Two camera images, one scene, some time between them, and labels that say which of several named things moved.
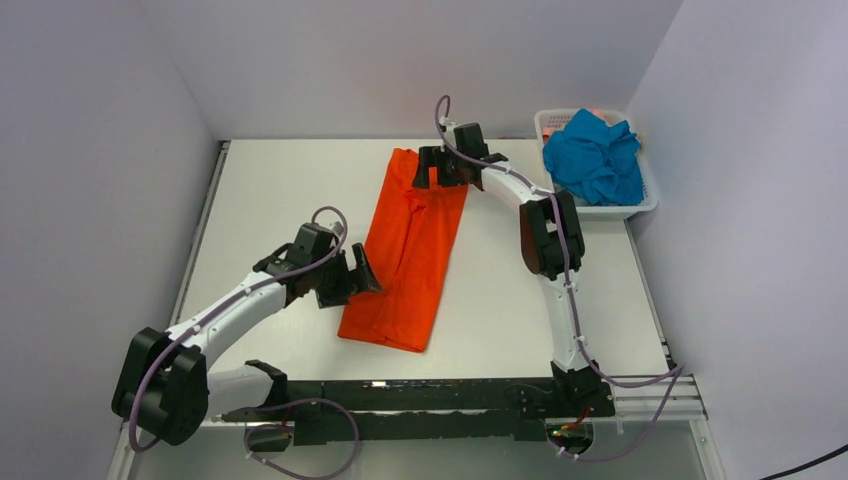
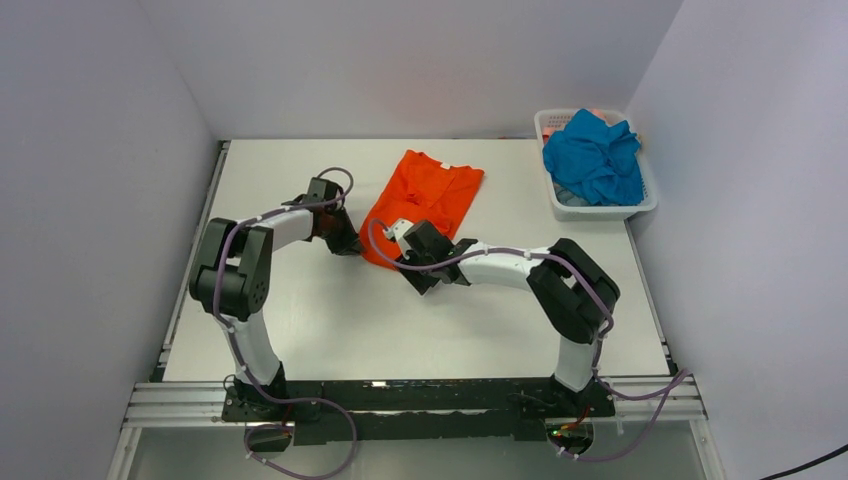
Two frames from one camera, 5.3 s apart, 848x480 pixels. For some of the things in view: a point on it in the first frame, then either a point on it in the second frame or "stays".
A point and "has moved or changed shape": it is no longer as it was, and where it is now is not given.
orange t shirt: x=412 y=241 has moved or changed shape
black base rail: x=494 y=410 stays
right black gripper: x=433 y=157 to x=422 y=284
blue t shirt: x=595 y=160 stays
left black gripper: x=352 y=282 to x=350 y=244
